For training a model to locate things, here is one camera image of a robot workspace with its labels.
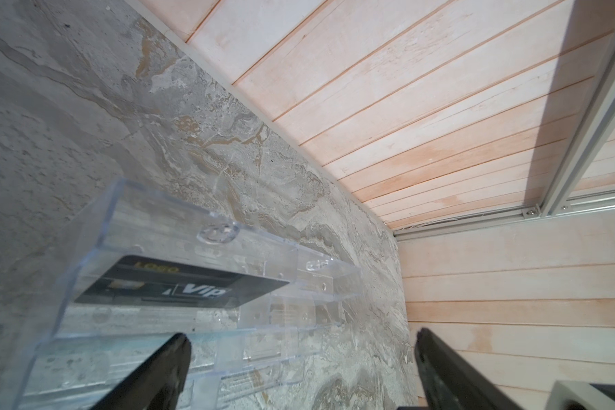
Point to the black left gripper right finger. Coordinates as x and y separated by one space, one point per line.
450 382

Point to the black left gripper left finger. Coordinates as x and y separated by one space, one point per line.
155 384

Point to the black card in stand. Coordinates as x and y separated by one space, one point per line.
143 281

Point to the clear acrylic card stand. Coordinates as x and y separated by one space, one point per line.
69 355

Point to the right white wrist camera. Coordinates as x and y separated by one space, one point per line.
568 395

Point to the aluminium frame rail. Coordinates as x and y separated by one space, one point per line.
594 126

